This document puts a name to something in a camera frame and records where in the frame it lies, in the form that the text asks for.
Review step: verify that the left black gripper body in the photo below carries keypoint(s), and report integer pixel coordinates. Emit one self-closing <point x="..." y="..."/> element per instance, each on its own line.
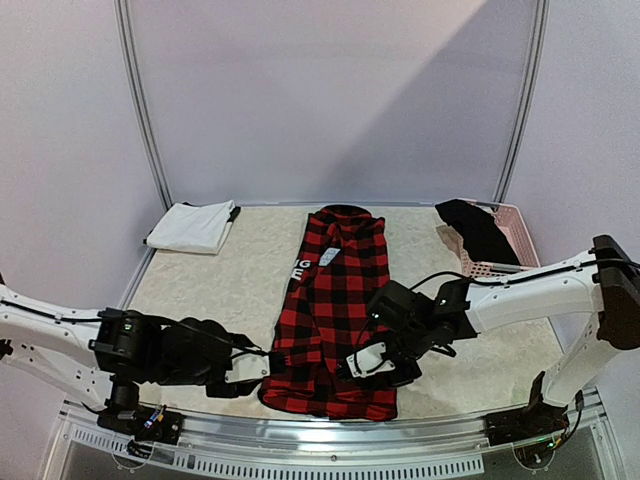
<point x="223" y="393"/>

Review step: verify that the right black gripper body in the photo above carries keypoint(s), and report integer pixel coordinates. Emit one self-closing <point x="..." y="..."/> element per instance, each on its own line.
<point x="401" y="370"/>

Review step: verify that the red black plaid garment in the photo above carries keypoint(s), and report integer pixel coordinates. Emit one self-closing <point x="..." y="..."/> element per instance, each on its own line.
<point x="341" y="263"/>

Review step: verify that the white green raglan t-shirt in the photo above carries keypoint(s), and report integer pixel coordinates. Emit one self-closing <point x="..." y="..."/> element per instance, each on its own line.
<point x="194" y="229"/>

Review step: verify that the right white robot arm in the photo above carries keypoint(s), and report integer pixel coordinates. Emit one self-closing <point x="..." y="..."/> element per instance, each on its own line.
<point x="602" y="282"/>

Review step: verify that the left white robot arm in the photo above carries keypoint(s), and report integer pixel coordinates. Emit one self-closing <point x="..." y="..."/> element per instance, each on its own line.
<point x="91" y="353"/>

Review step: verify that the pink plastic laundry basket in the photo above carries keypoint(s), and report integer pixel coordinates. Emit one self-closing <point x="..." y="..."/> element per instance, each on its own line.
<point x="510" y="221"/>

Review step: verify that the black garment in basket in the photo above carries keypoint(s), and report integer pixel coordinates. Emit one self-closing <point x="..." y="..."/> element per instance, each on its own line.
<point x="482" y="238"/>

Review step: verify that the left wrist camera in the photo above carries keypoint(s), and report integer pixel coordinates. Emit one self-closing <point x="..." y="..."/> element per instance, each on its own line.
<point x="253" y="366"/>

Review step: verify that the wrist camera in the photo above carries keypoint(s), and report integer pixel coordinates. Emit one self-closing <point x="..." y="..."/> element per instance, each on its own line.
<point x="365" y="363"/>
<point x="253" y="366"/>

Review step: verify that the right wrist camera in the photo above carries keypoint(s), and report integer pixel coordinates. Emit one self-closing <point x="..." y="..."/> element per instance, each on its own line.
<point x="365" y="363"/>

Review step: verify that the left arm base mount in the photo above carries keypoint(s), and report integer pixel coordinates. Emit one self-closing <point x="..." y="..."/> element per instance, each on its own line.
<point x="125" y="415"/>

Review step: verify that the aluminium front rail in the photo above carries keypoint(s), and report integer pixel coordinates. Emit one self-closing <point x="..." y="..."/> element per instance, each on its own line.
<point x="224" y="447"/>

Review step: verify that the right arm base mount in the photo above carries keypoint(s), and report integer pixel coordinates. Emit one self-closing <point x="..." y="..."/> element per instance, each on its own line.
<point x="536" y="419"/>

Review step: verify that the right aluminium frame post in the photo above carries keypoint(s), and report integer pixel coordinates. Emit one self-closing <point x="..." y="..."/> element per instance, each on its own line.
<point x="530" y="74"/>

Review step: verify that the aluminium frame post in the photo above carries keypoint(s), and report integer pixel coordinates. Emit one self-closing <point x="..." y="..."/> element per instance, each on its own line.
<point x="141" y="110"/>
<point x="530" y="74"/>

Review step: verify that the left aluminium frame post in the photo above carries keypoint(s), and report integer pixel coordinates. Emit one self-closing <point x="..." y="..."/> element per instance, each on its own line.
<point x="141" y="110"/>

